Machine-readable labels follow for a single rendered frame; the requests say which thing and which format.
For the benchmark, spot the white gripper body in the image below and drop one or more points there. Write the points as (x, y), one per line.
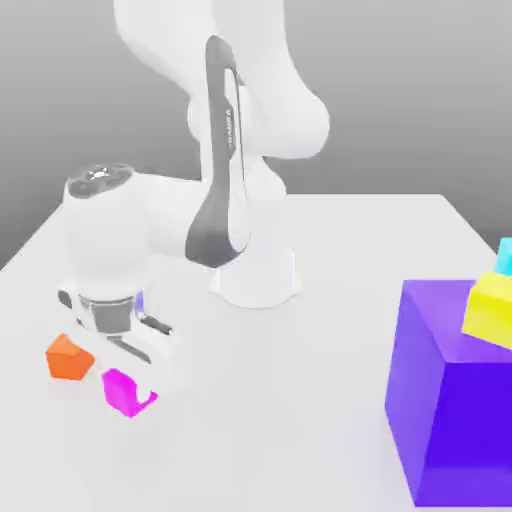
(154, 352)

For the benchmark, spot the small magenta cube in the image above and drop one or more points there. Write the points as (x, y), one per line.
(120, 394)

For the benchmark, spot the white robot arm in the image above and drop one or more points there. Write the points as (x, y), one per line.
(248, 120)

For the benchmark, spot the small orange cube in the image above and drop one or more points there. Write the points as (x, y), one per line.
(66, 360)

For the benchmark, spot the small yellow cube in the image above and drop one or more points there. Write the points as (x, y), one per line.
(492, 308)

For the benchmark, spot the small cyan cube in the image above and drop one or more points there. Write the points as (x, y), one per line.
(504, 258)

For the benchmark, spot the large purple box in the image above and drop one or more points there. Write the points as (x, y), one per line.
(452, 400)

